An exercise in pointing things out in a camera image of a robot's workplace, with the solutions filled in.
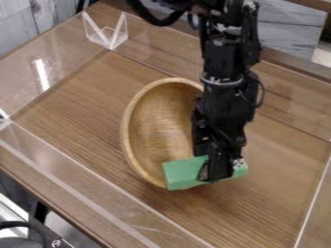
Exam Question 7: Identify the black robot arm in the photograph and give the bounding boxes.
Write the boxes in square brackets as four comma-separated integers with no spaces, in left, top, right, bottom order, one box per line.
[125,0,265,183]

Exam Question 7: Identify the brown wooden bowl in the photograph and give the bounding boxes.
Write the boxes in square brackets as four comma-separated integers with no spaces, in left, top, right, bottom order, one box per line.
[120,77,202,189]

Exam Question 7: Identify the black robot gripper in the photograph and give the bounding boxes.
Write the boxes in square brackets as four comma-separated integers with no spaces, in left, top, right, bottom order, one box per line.
[189,72,266,184]

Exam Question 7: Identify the black cable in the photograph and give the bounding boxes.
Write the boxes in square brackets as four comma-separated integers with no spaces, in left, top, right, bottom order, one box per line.
[0,220,43,248]

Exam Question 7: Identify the green rectangular block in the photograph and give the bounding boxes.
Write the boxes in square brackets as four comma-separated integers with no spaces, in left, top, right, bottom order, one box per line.
[161,156,248,191]

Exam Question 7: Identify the clear acrylic corner bracket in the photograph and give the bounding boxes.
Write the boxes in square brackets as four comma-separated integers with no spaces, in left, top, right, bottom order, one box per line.
[81,12,128,50]

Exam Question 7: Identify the clear acrylic tray walls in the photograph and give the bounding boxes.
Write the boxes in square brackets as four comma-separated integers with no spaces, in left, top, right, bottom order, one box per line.
[0,14,331,248]

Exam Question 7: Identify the black table leg frame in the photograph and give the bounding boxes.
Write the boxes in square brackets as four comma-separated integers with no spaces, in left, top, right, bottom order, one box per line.
[27,201,74,248]

